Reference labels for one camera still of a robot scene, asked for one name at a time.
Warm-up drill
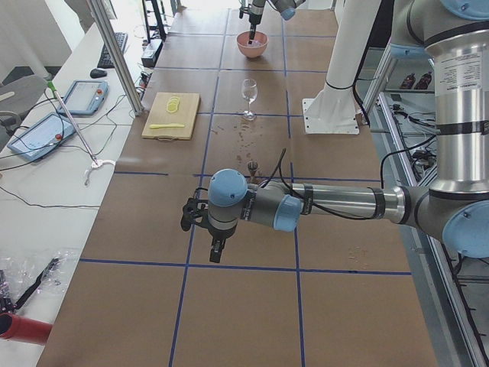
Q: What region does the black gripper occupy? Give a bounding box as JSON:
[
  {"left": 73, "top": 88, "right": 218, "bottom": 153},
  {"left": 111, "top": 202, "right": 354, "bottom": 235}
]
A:
[
  {"left": 208, "top": 226, "right": 236, "bottom": 263},
  {"left": 248, "top": 3, "right": 264, "bottom": 45}
]

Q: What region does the steel double jigger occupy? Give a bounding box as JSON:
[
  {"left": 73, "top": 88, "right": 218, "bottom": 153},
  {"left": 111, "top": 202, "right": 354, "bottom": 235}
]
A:
[{"left": 247, "top": 161, "right": 259, "bottom": 184}]

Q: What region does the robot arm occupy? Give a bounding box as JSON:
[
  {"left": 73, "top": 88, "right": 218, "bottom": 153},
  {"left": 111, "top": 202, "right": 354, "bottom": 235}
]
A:
[
  {"left": 203, "top": 1, "right": 488, "bottom": 262},
  {"left": 243, "top": 0, "right": 305, "bottom": 44}
]

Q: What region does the clear ice cube pile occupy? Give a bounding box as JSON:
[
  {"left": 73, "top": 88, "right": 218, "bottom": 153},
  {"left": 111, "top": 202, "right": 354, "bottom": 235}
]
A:
[{"left": 245, "top": 39, "right": 265, "bottom": 49}]

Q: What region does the clear wine glass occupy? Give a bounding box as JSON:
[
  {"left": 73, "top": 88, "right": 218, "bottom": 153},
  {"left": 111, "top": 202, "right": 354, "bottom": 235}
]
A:
[{"left": 241, "top": 79, "right": 257, "bottom": 121}]

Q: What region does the pink plastic bowl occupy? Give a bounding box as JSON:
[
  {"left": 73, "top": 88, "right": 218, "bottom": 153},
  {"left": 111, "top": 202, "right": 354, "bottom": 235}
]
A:
[{"left": 236, "top": 31, "right": 268, "bottom": 58}]

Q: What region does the black box with label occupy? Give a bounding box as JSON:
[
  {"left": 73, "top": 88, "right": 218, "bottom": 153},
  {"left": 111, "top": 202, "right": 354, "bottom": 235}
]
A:
[{"left": 141, "top": 39, "right": 164, "bottom": 68}]

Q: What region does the bamboo cutting board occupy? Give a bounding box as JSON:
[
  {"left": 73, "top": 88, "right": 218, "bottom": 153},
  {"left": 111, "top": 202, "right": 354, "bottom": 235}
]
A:
[{"left": 141, "top": 93, "right": 200, "bottom": 140}]

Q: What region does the yellow plastic knife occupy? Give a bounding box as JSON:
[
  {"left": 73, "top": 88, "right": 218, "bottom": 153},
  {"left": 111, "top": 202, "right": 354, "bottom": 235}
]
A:
[{"left": 149, "top": 123, "right": 186, "bottom": 129}]

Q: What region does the metal rod green tip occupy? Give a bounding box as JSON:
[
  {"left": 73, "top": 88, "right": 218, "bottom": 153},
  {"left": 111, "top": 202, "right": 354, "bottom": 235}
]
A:
[{"left": 47, "top": 81, "right": 115, "bottom": 187}]

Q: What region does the black keyboard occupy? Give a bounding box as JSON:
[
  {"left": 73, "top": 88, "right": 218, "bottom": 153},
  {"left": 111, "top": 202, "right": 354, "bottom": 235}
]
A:
[{"left": 96, "top": 31, "right": 129, "bottom": 70}]

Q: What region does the black computer mouse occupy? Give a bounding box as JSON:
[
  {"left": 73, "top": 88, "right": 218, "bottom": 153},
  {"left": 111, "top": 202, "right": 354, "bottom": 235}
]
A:
[{"left": 89, "top": 69, "right": 107, "bottom": 79}]

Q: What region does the black tool in bag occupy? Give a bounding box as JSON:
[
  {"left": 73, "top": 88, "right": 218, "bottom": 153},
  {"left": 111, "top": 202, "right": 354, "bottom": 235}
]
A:
[{"left": 14, "top": 257, "right": 60, "bottom": 310}]

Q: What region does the blue teach pendant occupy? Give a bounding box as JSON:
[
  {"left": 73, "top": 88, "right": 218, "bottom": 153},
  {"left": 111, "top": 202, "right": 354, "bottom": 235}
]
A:
[
  {"left": 7, "top": 112, "right": 75, "bottom": 162},
  {"left": 63, "top": 80, "right": 108, "bottom": 116}
]

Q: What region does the clear plastic bag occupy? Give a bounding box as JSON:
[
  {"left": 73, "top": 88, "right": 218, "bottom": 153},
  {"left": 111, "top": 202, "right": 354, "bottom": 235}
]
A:
[{"left": 1, "top": 247, "right": 81, "bottom": 313}]

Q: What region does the red bottle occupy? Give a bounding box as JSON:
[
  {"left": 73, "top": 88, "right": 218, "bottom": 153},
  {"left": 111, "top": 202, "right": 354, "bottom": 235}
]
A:
[{"left": 1, "top": 313, "right": 53, "bottom": 346}]

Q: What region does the grey office chair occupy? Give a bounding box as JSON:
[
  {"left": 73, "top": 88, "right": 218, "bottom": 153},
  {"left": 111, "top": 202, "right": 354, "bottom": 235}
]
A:
[{"left": 1, "top": 75, "right": 47, "bottom": 127}]

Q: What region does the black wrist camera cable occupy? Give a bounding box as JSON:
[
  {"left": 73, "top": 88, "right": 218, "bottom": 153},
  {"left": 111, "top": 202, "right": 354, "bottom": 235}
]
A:
[{"left": 259, "top": 148, "right": 383, "bottom": 221}]

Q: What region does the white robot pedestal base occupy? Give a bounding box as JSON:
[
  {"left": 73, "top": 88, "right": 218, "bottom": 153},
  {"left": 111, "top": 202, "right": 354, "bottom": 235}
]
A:
[{"left": 303, "top": 0, "right": 381, "bottom": 135}]

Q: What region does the aluminium frame post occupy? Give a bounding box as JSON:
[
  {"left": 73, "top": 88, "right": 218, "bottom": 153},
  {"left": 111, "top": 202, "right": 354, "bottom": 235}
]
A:
[{"left": 86, "top": 0, "right": 144, "bottom": 116}]

